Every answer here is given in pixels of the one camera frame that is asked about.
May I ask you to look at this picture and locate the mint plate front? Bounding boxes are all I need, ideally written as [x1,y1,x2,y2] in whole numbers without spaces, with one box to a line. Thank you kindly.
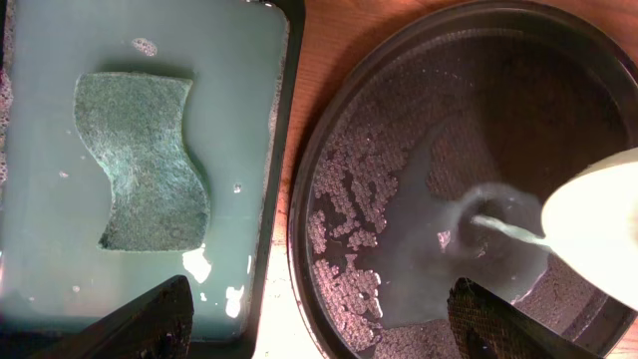
[471,147,638,311]

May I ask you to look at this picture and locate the green wet sponge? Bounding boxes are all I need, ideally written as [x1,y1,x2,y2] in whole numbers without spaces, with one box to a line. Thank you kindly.
[73,72,210,252]

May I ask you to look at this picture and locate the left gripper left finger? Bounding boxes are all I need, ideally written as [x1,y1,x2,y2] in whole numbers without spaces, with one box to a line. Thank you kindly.
[34,275,194,359]

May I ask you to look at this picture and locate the round black tray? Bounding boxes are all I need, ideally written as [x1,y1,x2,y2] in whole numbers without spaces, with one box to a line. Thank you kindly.
[288,1,637,358]

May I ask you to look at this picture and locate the black rectangular sponge tray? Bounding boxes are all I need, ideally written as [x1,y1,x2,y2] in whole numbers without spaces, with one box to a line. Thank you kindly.
[1,1,304,358]

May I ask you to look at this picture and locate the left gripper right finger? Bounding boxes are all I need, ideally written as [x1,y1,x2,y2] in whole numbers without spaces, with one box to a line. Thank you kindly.
[447,277,600,359]

